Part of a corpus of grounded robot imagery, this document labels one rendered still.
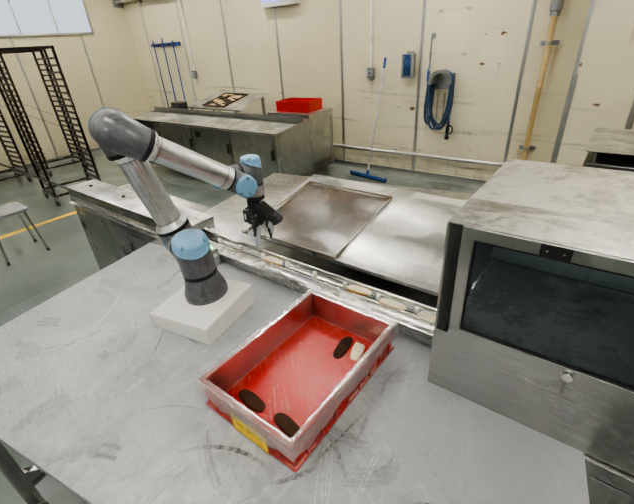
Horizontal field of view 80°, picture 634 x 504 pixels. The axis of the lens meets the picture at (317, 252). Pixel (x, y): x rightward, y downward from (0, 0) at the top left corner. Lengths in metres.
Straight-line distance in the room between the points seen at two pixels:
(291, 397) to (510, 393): 0.54
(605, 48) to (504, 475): 3.83
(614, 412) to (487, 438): 0.26
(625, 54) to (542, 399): 3.66
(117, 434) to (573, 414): 1.07
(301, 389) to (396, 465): 0.31
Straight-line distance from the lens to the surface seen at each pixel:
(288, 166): 4.40
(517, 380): 1.01
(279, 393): 1.09
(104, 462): 1.12
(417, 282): 1.37
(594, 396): 0.99
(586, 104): 4.41
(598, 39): 4.37
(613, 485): 1.17
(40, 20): 8.63
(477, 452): 1.03
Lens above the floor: 1.65
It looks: 29 degrees down
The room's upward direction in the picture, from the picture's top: 4 degrees counter-clockwise
